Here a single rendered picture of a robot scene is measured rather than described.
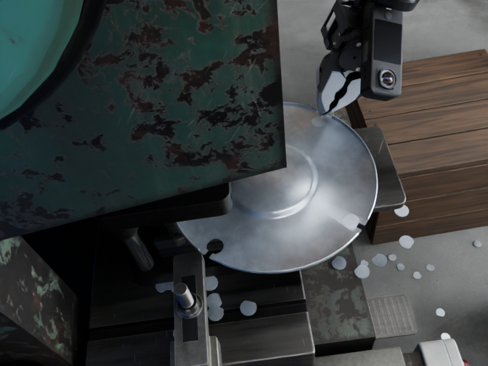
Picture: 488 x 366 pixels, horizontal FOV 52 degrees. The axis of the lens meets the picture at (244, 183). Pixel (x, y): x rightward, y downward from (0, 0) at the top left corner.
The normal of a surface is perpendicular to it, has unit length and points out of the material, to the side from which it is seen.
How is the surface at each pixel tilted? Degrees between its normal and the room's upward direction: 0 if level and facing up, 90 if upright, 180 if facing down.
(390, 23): 39
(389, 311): 0
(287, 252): 0
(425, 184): 90
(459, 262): 0
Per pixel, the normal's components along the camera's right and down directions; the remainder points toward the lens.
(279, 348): -0.11, -0.58
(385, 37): 0.32, -0.09
